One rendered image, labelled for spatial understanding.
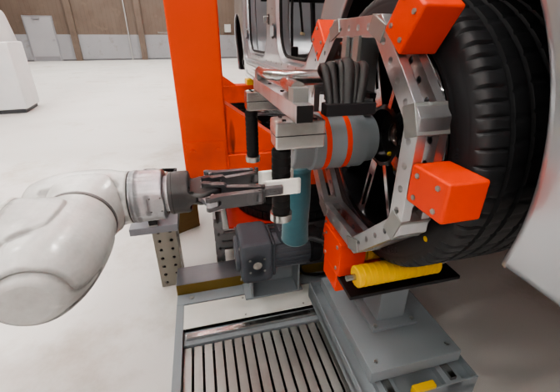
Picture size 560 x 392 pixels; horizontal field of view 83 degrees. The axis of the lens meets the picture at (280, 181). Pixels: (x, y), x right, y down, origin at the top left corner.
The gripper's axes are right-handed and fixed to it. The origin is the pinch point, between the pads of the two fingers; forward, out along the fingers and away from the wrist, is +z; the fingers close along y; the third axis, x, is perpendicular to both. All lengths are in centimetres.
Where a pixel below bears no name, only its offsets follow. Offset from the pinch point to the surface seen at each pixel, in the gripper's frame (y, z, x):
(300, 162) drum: -11.5, 7.7, -1.0
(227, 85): -255, 13, -14
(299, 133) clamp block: 2.3, 2.9, 10.0
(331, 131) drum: -11.3, 14.7, 5.9
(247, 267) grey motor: -39, -3, -51
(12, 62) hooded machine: -534, -283, -6
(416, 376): 2, 42, -68
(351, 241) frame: -7.3, 20.4, -22.1
